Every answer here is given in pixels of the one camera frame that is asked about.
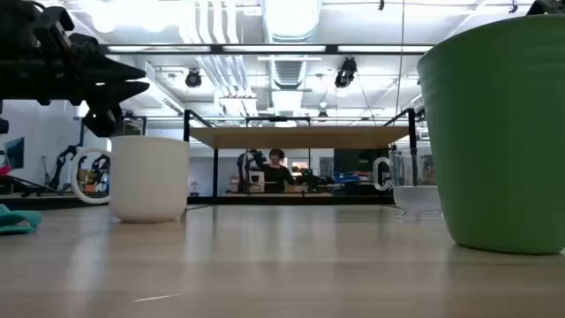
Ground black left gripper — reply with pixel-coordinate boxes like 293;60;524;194
0;0;152;139

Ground white ceramic mug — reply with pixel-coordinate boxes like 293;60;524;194
70;135;191;224

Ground green plastic cup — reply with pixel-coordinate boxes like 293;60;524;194
416;13;565;256

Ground dark computer monitor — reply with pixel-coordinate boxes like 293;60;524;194
4;136;26;171

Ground teal cloth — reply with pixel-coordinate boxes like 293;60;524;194
0;203;44;236

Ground person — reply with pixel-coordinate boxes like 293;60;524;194
260;148;296;194

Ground blue storage bins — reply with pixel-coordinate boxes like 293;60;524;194
333;172;361;185

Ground clear glass mug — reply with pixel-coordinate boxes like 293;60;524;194
373;148;442;218

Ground black ceiling camera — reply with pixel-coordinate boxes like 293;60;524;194
334;56;359;89
185;67;203;89

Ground wooden shelf with black frame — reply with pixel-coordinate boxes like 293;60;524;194
182;107;418;205

